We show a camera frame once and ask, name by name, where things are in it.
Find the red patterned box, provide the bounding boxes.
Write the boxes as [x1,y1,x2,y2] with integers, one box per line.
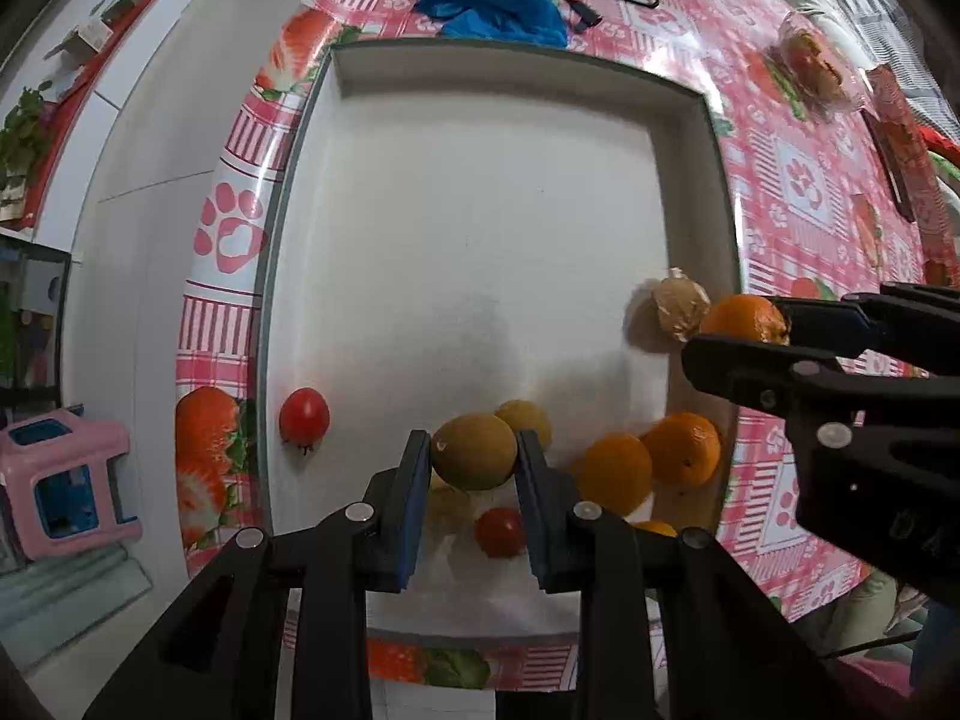
[862,64,960,286]

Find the grey striped cloth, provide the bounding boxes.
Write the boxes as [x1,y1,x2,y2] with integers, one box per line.
[720,0,960,158]

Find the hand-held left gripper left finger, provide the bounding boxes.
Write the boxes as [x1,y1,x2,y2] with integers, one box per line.
[82,430,434,720]

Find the orange mandarin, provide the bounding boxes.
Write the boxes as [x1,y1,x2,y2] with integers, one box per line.
[699,294,790,347]

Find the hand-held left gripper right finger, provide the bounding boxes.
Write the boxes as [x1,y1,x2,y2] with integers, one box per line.
[514,430,848,720]

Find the pink plastic stool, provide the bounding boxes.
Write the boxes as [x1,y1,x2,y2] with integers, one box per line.
[0,411,143,560]

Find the small yellow fruit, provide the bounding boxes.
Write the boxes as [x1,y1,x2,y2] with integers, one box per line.
[493,399,554,451]

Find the wrapped snack packet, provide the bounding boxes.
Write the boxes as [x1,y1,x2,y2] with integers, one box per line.
[776,11,871,117]

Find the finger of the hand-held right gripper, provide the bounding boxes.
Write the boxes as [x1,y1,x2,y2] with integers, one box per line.
[681,334,960,492]
[772,281,960,377]

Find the red tomato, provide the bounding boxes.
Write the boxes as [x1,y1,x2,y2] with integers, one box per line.
[278,387,331,456]
[475,508,527,560]

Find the brown kiwi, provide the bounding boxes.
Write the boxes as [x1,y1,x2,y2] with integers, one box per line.
[430,413,520,491]

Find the small cardboard box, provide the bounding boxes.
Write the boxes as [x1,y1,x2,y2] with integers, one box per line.
[45,19,113,65]

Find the blue rubber glove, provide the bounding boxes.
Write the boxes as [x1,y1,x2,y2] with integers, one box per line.
[410,0,569,47]

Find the red tray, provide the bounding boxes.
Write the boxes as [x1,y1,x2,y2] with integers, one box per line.
[0,0,196,233]

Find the person's khaki trousers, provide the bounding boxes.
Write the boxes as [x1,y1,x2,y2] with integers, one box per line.
[787,570,931,661]

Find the pink checked strawberry tablecloth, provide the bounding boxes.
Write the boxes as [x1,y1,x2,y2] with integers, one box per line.
[172,0,960,691]

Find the glass cabinet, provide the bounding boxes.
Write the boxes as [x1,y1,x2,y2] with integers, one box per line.
[0,232,72,421]

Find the green leafy herbs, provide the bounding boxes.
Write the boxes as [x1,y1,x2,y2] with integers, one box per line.
[0,86,57,188]

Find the white tray grey rim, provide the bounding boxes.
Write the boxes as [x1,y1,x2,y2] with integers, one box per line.
[255,37,743,650]

